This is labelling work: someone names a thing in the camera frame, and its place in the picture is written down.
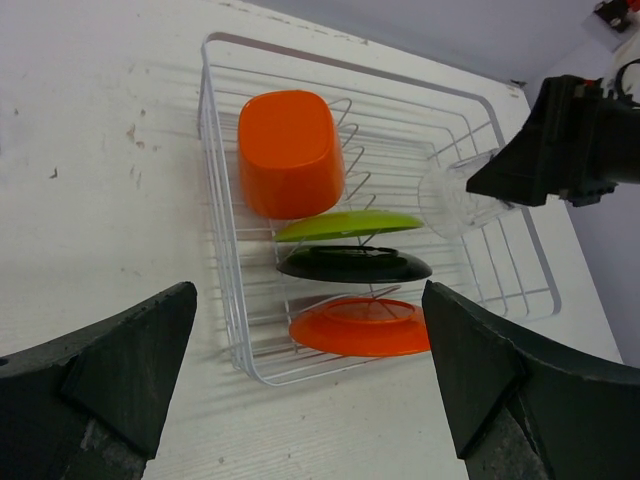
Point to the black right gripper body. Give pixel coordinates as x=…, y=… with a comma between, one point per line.
x=608, y=142

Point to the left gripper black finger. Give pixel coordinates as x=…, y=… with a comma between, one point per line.
x=522, y=406

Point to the green plastic plate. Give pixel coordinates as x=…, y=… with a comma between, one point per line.
x=347, y=224

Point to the black plastic plate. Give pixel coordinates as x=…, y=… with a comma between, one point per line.
x=354, y=265

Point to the orange plastic cup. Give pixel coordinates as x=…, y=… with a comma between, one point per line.
x=290, y=157

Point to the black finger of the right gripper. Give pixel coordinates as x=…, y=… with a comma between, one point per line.
x=551, y=152

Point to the clear faceted glass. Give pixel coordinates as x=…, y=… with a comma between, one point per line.
x=445, y=205

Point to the orange plastic plate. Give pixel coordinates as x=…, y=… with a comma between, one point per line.
x=363, y=327

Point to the black left finger, left gripper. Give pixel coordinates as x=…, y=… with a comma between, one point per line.
x=92, y=404

